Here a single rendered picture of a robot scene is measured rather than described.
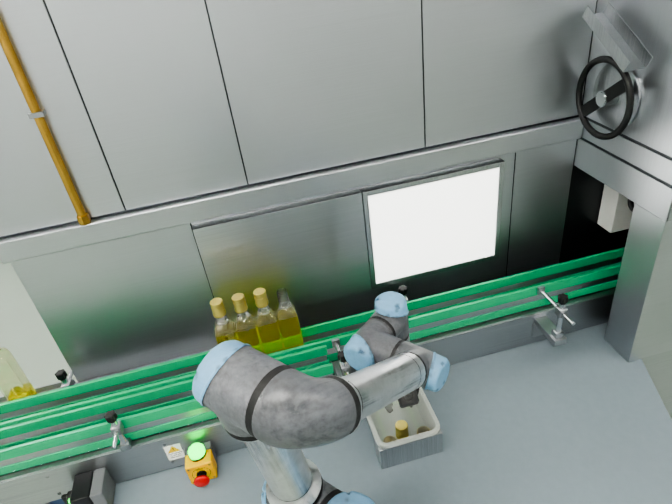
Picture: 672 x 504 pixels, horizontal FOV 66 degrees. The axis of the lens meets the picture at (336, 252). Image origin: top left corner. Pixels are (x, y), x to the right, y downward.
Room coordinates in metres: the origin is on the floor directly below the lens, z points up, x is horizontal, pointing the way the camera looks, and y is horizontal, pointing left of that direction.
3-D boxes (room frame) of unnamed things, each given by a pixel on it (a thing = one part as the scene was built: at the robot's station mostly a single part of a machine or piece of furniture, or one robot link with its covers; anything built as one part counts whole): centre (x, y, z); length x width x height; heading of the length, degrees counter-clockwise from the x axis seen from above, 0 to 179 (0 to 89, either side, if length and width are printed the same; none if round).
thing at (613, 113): (1.29, -0.76, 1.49); 0.21 x 0.05 x 0.21; 9
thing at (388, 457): (0.97, -0.10, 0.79); 0.27 x 0.17 x 0.08; 9
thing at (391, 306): (0.92, -0.11, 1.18); 0.09 x 0.08 x 0.11; 139
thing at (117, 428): (0.88, 0.61, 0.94); 0.07 x 0.04 x 0.13; 9
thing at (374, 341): (0.84, -0.06, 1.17); 0.11 x 0.11 x 0.08; 49
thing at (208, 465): (0.89, 0.44, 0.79); 0.07 x 0.07 x 0.07; 9
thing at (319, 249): (1.30, -0.07, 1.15); 0.90 x 0.03 x 0.34; 99
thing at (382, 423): (0.94, -0.10, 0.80); 0.22 x 0.17 x 0.09; 9
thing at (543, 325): (1.12, -0.61, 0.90); 0.17 x 0.05 x 0.23; 9
